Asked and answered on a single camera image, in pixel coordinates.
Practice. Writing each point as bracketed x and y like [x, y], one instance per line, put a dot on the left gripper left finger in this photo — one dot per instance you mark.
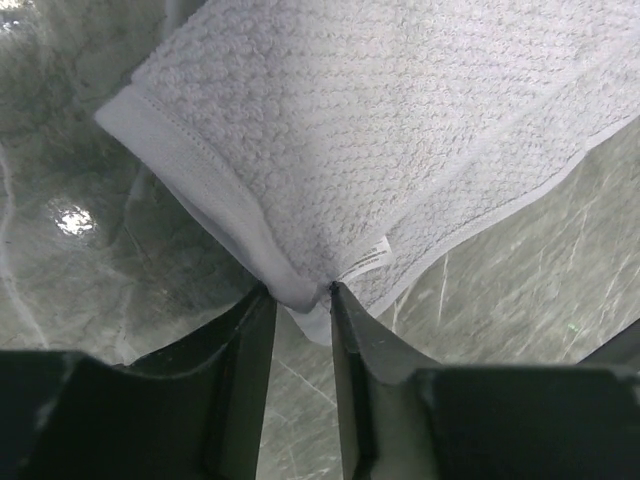
[212, 409]

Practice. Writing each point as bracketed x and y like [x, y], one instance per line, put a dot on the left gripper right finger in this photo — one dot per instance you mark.
[384, 424]

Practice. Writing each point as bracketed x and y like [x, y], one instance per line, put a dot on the white towel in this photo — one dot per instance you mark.
[320, 141]

